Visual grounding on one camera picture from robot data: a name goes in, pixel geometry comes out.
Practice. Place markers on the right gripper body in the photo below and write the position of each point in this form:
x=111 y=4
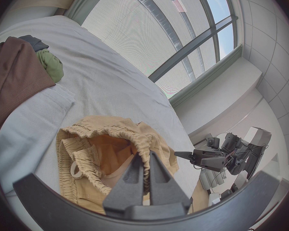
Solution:
x=213 y=162

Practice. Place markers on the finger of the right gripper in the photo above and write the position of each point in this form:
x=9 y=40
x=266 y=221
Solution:
x=191 y=156

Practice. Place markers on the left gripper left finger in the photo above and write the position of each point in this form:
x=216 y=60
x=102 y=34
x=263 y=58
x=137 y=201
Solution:
x=128 y=192

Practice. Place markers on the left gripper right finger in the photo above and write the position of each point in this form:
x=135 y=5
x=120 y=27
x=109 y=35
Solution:
x=165 y=191

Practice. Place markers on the tan shorts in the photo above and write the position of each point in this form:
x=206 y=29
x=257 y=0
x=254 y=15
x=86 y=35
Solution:
x=110 y=133

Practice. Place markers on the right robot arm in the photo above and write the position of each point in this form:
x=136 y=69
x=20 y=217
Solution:
x=236 y=143

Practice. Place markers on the bed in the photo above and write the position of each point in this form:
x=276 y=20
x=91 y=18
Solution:
x=110 y=68

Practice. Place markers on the pale grey garment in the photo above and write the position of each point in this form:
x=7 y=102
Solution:
x=38 y=112

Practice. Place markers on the window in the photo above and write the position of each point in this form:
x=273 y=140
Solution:
x=147 y=32

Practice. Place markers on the green garment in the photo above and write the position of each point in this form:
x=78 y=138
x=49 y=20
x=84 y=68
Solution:
x=53 y=66

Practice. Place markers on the brown garment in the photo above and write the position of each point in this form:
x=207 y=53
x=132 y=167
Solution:
x=14 y=68

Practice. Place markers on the black garment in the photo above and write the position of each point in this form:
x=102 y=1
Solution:
x=35 y=42

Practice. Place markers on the grey-green curtain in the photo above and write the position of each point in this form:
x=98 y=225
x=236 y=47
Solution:
x=86 y=6

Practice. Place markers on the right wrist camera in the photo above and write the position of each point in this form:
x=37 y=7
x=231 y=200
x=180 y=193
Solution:
x=211 y=142

